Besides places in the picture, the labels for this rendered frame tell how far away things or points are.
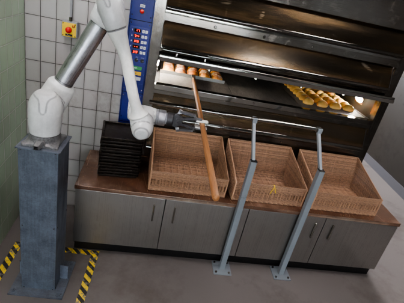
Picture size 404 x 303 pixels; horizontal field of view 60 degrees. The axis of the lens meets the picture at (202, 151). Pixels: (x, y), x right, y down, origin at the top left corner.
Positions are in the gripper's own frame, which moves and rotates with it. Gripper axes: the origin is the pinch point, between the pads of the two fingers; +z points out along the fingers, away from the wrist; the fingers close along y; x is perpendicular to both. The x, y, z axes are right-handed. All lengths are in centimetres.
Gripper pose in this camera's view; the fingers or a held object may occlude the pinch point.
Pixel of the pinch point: (201, 124)
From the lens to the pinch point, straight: 199.2
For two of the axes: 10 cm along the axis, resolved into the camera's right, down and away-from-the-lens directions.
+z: 9.8, 1.5, 1.6
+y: -2.0, 8.8, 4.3
